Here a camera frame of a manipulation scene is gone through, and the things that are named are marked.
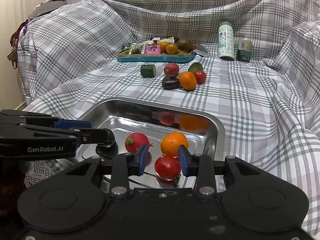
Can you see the small orange in tin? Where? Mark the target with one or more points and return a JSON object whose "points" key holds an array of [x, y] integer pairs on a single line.
{"points": [[163, 46], [171, 48]]}

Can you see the green beverage can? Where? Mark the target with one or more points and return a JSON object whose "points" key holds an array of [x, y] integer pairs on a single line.
{"points": [[244, 50]]}

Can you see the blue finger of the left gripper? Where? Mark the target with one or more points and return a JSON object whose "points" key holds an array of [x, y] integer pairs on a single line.
{"points": [[10, 116], [84, 135]]}

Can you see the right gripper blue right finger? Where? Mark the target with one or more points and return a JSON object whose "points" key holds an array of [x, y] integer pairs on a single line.
{"points": [[199, 166]]}

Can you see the brown passion fruit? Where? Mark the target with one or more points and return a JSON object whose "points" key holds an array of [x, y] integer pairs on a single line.
{"points": [[185, 45]]}

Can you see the cucumber piece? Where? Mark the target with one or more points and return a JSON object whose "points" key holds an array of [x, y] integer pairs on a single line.
{"points": [[148, 70], [195, 67]]}

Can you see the plaid grey white cloth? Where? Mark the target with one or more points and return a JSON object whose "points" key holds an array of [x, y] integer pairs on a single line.
{"points": [[269, 107]]}

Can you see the clear dried fruit packet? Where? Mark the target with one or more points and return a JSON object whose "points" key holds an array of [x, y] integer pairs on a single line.
{"points": [[138, 48]]}

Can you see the red tomato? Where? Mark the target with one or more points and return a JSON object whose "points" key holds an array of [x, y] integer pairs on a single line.
{"points": [[167, 168], [200, 76]]}

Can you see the yellow pastry packet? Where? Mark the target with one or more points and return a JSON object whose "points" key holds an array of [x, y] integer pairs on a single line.
{"points": [[169, 40]]}

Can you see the lone orange mandarin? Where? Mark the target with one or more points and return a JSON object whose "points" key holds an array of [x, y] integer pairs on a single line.
{"points": [[171, 143]]}

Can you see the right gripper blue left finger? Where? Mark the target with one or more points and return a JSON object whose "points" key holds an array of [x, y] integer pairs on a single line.
{"points": [[125, 165]]}

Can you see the teal gold snack tin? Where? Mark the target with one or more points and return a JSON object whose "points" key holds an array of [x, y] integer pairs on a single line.
{"points": [[179, 57]]}

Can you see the right small orange in tin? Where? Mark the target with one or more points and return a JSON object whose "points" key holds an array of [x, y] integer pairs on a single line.
{"points": [[171, 48]]}

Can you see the white cartoon cat bottle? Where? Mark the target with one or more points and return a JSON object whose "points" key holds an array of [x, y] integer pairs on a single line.
{"points": [[226, 40]]}

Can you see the green candy wrapper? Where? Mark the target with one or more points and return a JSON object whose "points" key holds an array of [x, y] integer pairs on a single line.
{"points": [[126, 46]]}

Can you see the dark mangosteen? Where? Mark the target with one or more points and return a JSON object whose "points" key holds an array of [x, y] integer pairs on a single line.
{"points": [[170, 82]]}

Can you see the pink snack packet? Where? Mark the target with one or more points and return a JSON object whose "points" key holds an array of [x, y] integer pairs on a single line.
{"points": [[153, 49]]}

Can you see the left small orange in tin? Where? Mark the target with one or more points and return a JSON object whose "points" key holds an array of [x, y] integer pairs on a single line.
{"points": [[163, 46]]}

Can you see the stainless steel tray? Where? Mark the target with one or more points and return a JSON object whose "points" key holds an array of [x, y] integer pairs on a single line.
{"points": [[124, 116]]}

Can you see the orange mandarin with stem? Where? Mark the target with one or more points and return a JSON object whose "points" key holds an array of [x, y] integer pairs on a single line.
{"points": [[187, 81]]}

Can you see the silver foil packet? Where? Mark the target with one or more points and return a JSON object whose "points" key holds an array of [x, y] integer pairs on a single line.
{"points": [[201, 50]]}

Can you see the red radish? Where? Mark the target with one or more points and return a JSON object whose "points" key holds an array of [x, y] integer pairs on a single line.
{"points": [[171, 69], [135, 140]]}

